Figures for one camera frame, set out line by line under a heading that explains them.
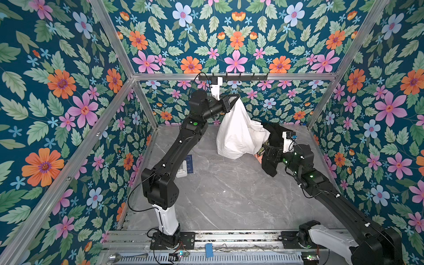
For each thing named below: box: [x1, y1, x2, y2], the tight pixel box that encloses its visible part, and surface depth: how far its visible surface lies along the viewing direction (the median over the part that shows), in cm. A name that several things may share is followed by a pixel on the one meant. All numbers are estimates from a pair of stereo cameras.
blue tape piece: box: [204, 242, 214, 258], surface depth 73 cm
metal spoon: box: [108, 252, 148, 264], surface depth 70 cm
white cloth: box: [216, 97, 271, 160], surface depth 86 cm
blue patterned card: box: [185, 154, 194, 174], surface depth 100 cm
